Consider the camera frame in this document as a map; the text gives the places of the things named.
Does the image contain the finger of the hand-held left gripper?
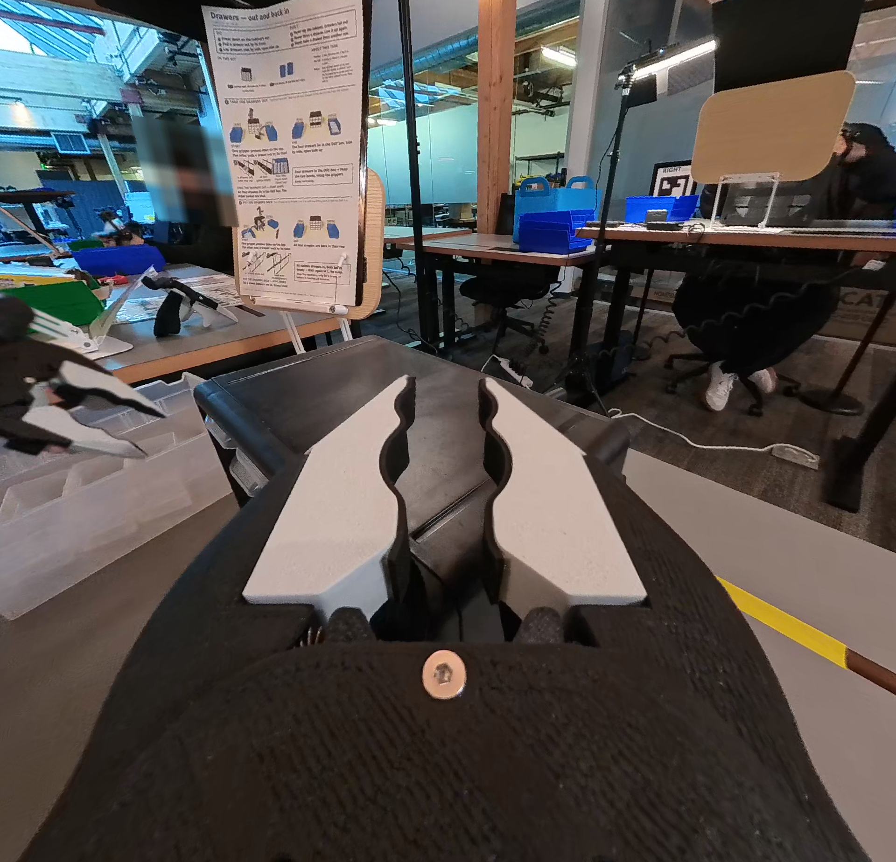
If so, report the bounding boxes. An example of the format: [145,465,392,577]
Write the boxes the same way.
[21,407,149,459]
[52,360,169,418]

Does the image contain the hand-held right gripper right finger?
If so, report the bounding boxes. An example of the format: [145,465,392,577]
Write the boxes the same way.
[478,378,648,614]

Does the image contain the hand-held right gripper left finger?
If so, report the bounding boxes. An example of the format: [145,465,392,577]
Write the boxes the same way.
[243,375,429,614]

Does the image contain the clear plastic storage bin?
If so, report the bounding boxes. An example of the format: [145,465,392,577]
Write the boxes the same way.
[0,372,235,621]

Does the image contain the group of clear small drawers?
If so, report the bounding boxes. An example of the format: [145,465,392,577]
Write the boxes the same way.
[204,414,270,495]

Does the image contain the black drawer cabinet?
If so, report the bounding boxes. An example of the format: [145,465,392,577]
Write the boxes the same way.
[195,336,631,576]

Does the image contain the white angled stand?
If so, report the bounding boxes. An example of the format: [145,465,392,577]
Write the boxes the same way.
[28,267,134,355]

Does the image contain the green bin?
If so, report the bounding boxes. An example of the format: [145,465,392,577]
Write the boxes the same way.
[0,278,106,331]

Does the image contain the printed paper sheets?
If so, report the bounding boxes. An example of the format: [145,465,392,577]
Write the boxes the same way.
[115,274,246,324]

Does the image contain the idle hand-held gripper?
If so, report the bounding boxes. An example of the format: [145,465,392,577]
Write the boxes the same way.
[153,276,240,338]

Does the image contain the grey work table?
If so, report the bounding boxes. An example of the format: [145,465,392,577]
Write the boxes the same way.
[0,260,351,387]

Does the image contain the blue plastic bin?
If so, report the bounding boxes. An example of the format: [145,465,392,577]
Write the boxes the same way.
[70,245,167,277]
[625,195,701,224]

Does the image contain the white power strip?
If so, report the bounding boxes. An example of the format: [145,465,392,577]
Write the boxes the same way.
[483,355,534,389]

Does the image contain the yellow tape strip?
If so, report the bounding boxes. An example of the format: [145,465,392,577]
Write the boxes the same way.
[715,575,851,670]

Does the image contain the wooden board sheet holder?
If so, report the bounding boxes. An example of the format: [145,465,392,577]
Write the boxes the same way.
[234,166,387,355]

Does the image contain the stack of blue bins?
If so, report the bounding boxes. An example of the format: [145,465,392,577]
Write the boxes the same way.
[518,210,596,254]

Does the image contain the wooden desk with black legs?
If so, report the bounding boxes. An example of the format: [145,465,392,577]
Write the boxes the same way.
[384,227,610,355]

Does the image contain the printed instruction sheet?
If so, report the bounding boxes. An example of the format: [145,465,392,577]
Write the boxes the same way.
[202,0,366,317]

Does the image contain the long wooden desk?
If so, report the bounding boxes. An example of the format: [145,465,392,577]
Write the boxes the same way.
[575,218,896,513]

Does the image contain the black and white tag board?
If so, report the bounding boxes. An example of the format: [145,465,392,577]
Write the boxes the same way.
[651,161,699,198]

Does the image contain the cardboard box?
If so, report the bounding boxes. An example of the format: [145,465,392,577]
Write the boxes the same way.
[833,285,896,341]

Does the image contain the black light stand pole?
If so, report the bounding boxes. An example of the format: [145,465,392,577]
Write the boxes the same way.
[395,0,443,352]

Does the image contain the black device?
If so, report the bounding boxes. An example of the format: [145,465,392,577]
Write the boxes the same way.
[721,180,823,226]

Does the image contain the wooden board on clear stand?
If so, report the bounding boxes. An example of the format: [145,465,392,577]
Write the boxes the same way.
[692,71,856,229]

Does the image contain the black flat panel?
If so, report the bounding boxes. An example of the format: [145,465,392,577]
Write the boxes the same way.
[713,0,872,93]

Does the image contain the white cable with adapter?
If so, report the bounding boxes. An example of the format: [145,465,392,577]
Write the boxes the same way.
[608,407,821,470]

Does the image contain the blue tote with handles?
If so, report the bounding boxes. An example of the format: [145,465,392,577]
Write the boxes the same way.
[514,175,597,243]

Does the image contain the wooden post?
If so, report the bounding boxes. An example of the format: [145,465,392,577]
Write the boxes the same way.
[478,0,519,235]

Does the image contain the black camera tripod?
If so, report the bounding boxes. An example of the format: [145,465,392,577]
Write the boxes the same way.
[560,64,659,415]

